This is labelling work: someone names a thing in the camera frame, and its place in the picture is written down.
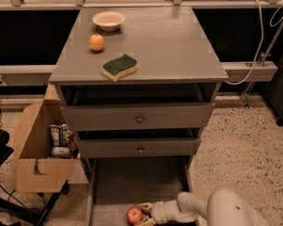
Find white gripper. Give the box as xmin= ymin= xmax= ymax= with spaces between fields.
xmin=134 ymin=200 xmax=180 ymax=226

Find red apple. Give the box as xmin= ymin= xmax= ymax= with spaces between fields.
xmin=126 ymin=206 xmax=143 ymax=225

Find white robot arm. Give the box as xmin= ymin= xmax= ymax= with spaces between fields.
xmin=134 ymin=188 xmax=270 ymax=226

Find grey open bottom drawer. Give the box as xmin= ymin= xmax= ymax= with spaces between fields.
xmin=86 ymin=156 xmax=192 ymax=226

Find grey middle drawer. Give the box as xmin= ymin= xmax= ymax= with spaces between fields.
xmin=77 ymin=137 xmax=201 ymax=158

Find grey top drawer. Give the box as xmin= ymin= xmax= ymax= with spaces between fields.
xmin=61 ymin=103 xmax=214 ymax=131

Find grey wooden drawer cabinet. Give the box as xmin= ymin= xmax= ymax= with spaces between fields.
xmin=48 ymin=6 xmax=228 ymax=174

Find snack packages in box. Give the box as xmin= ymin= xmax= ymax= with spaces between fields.
xmin=50 ymin=123 xmax=77 ymax=158

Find brown cardboard box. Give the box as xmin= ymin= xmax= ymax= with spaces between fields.
xmin=13 ymin=85 xmax=88 ymax=193

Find green yellow sponge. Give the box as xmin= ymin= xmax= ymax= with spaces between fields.
xmin=102 ymin=54 xmax=138 ymax=82

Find black chair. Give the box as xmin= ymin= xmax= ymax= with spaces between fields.
xmin=0 ymin=129 xmax=69 ymax=226

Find orange fruit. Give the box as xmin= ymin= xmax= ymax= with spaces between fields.
xmin=89 ymin=34 xmax=104 ymax=52

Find dark cabinet at right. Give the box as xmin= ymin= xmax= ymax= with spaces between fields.
xmin=263 ymin=54 xmax=283 ymax=126

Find white bowl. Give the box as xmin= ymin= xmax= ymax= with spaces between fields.
xmin=92 ymin=11 xmax=126 ymax=32

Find grey metal rail frame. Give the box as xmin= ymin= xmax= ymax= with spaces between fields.
xmin=0 ymin=0 xmax=283 ymax=86

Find white cable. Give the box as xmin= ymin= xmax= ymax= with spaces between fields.
xmin=225 ymin=0 xmax=283 ymax=86

